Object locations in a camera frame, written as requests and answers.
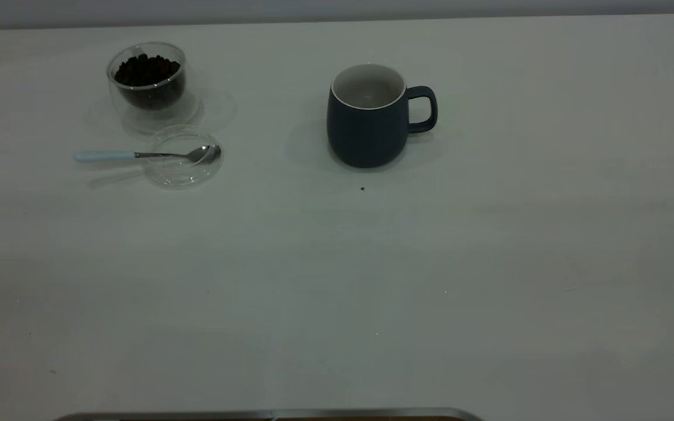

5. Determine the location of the dark grey ceramic mug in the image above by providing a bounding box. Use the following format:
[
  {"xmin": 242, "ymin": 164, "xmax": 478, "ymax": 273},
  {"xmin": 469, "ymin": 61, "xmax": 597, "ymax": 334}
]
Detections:
[{"xmin": 326, "ymin": 63, "xmax": 438, "ymax": 168}]

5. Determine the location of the metal spoon light blue handle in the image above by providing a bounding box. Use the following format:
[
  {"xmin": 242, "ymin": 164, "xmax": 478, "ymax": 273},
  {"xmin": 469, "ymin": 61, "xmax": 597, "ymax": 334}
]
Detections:
[{"xmin": 74, "ymin": 144, "xmax": 222, "ymax": 165}]

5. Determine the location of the clear round glass lid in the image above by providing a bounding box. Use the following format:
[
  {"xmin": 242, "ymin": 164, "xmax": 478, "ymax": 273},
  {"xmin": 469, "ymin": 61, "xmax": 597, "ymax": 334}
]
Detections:
[{"xmin": 142, "ymin": 125, "xmax": 224, "ymax": 189}]

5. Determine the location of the clear double-walled glass cup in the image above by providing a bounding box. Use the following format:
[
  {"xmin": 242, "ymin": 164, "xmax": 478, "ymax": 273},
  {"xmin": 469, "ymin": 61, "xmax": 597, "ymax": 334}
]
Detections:
[{"xmin": 106, "ymin": 41, "xmax": 200, "ymax": 134}]

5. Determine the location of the pile of dark coffee beans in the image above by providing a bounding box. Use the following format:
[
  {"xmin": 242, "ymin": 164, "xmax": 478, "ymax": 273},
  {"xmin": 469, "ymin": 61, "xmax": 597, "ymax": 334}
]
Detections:
[{"xmin": 114, "ymin": 53, "xmax": 186, "ymax": 109}]

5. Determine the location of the silver metal frame bar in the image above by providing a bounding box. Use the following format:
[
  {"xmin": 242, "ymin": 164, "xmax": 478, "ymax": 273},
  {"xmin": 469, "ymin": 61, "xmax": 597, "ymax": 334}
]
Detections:
[{"xmin": 53, "ymin": 408, "xmax": 484, "ymax": 421}]

